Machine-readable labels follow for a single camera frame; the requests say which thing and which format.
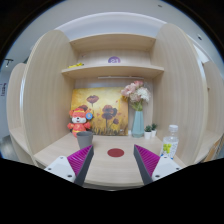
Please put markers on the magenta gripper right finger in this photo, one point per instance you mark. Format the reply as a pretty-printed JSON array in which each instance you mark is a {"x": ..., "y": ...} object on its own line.
[{"x": 153, "y": 167}]

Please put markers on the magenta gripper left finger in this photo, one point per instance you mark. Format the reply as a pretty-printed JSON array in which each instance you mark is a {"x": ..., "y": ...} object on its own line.
[{"x": 74, "y": 167}]

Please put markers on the clear water bottle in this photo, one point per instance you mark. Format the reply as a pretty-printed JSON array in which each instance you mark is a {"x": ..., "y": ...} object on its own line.
[{"x": 170, "y": 142}]

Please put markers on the grey plastic cup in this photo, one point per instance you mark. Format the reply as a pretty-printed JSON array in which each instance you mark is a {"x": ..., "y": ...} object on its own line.
[{"x": 84, "y": 139}]

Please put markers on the small potted plant left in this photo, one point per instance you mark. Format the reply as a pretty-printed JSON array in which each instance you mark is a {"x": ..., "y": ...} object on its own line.
[{"x": 147, "y": 132}]

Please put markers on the small potted plant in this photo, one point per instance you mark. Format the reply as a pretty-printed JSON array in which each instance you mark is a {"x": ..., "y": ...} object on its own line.
[
  {"x": 154, "y": 126},
  {"x": 147, "y": 132}
]

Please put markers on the red round coaster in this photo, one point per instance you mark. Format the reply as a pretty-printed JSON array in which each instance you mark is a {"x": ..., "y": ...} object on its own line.
[{"x": 115, "y": 152}]

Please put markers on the small potted plant right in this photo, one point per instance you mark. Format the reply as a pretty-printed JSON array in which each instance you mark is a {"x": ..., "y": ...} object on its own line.
[{"x": 154, "y": 126}]

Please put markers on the teal ribbed vase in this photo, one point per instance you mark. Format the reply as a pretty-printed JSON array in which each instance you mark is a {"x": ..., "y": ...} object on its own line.
[{"x": 138, "y": 125}]

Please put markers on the red plush toy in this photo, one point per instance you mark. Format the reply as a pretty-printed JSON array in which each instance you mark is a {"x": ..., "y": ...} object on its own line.
[{"x": 79, "y": 122}]

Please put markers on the yellow flower painting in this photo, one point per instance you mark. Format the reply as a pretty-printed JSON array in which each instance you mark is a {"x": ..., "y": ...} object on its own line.
[{"x": 108, "y": 107}]

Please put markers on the pink white flower bouquet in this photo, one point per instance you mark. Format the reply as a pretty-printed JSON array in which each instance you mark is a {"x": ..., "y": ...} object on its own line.
[{"x": 136, "y": 93}]

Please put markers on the wooden shelf unit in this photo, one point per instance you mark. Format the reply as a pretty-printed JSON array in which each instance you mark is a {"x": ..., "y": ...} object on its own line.
[{"x": 184, "y": 91}]

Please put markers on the white light bar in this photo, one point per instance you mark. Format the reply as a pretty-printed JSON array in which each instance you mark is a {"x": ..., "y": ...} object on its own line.
[{"x": 121, "y": 77}]

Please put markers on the yellow object on shelf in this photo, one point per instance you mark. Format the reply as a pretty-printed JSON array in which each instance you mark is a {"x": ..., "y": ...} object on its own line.
[{"x": 76, "y": 65}]

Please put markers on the purple round number sign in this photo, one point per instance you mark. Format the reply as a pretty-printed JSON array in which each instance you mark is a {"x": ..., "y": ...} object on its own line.
[{"x": 114, "y": 59}]

